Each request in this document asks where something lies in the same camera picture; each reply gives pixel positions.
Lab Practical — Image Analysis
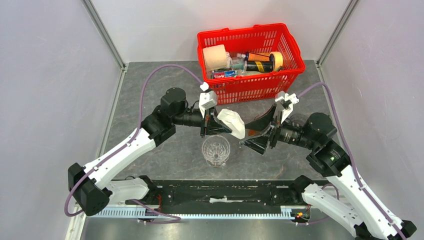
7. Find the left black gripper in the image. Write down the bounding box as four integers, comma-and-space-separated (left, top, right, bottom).
172, 106, 232, 138

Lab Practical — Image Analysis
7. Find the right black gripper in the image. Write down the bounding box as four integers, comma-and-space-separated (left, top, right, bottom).
238, 103, 318, 155

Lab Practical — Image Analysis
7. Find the white paper coffee filter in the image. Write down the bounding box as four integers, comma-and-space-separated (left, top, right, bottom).
217, 108, 246, 140

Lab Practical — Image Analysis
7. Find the clear glass dripper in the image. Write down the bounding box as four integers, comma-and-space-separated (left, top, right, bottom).
201, 135, 231, 168

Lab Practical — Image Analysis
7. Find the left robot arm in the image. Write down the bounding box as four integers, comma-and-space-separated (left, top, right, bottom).
67, 87, 235, 216

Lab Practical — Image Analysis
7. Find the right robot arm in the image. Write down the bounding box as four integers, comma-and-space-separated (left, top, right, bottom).
241, 104, 417, 240

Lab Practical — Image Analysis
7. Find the glass carafe with coffee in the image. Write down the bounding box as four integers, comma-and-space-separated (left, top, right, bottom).
247, 129, 258, 137

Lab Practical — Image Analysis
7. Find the dark glass dripper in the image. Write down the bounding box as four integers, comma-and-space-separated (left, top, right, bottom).
289, 113, 308, 127

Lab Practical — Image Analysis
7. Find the blue red packet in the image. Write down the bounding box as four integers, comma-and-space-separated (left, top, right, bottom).
211, 70, 239, 79

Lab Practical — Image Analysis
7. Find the clear plastic bottle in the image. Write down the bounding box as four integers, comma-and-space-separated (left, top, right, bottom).
229, 53, 246, 70

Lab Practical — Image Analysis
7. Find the beige paper towel roll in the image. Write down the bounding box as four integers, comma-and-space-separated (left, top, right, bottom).
202, 44, 229, 71

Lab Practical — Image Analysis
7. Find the red plastic shopping basket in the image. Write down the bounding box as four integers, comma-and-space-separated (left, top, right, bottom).
197, 23, 306, 105

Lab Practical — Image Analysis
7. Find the black orange cylindrical can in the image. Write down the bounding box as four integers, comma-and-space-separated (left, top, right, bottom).
244, 52, 274, 73

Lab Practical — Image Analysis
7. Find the yellow masking tape roll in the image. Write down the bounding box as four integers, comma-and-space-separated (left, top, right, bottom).
269, 51, 284, 72

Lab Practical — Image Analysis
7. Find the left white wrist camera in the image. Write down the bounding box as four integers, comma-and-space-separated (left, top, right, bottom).
198, 82, 218, 119

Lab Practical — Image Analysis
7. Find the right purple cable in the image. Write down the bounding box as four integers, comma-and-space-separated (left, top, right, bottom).
296, 82, 408, 240

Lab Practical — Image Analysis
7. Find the purple cable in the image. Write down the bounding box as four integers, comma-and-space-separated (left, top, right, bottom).
296, 82, 408, 240
63, 63, 205, 218

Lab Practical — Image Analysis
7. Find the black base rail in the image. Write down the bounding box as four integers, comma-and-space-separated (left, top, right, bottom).
139, 179, 307, 215

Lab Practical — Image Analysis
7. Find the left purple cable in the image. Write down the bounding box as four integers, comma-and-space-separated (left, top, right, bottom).
63, 63, 205, 218

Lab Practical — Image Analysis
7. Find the white slotted cable duct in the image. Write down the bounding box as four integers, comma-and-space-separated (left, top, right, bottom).
93, 205, 298, 221

